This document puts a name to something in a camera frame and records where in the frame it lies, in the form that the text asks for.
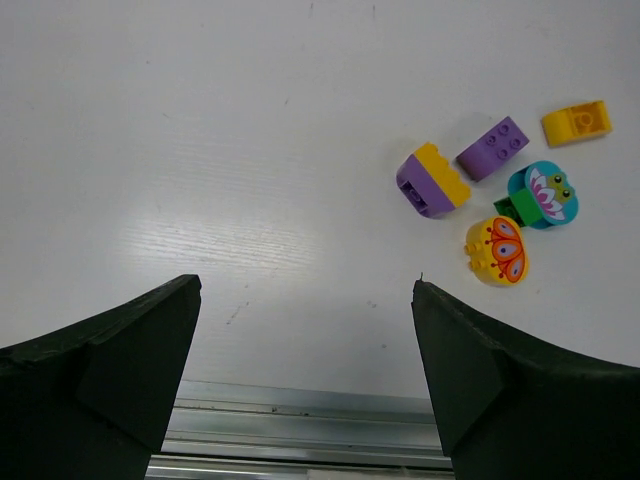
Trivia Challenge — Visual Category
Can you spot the purple and yellow lego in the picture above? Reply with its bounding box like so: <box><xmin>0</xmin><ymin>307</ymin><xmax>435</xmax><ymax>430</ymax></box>
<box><xmin>396</xmin><ymin>143</ymin><xmax>471</xmax><ymax>219</ymax></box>

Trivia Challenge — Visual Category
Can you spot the green lego brick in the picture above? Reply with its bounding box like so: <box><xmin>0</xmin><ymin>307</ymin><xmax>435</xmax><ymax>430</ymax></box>
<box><xmin>494</xmin><ymin>188</ymin><xmax>543</xmax><ymax>227</ymax></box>

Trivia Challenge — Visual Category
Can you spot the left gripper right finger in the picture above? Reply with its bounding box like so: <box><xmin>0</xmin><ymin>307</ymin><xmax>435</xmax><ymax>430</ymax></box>
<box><xmin>411</xmin><ymin>280</ymin><xmax>639</xmax><ymax>479</ymax></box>

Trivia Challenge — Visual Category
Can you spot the teal frog flower lego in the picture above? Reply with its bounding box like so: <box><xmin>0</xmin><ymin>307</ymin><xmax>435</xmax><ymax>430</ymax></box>
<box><xmin>507</xmin><ymin>161</ymin><xmax>579</xmax><ymax>230</ymax></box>

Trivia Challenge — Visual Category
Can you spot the aluminium rail frame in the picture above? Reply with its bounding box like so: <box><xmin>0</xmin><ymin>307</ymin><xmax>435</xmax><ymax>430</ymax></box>
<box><xmin>146</xmin><ymin>381</ymin><xmax>454</xmax><ymax>479</ymax></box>

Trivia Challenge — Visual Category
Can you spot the yellow curved lego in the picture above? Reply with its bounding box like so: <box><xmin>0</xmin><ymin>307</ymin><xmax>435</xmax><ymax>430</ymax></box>
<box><xmin>541</xmin><ymin>100</ymin><xmax>613</xmax><ymax>148</ymax></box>

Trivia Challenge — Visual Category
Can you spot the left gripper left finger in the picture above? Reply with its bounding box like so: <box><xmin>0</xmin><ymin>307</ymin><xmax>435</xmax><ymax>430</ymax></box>
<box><xmin>1</xmin><ymin>274</ymin><xmax>201</xmax><ymax>479</ymax></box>

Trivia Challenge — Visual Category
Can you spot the yellow butterfly lego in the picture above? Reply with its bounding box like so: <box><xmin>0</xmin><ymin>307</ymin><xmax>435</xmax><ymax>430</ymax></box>
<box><xmin>464</xmin><ymin>216</ymin><xmax>530</xmax><ymax>287</ymax></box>

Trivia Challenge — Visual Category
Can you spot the purple lego brick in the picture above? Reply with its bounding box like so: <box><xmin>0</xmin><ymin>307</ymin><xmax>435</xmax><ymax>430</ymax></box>
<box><xmin>456</xmin><ymin>116</ymin><xmax>530</xmax><ymax>182</ymax></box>

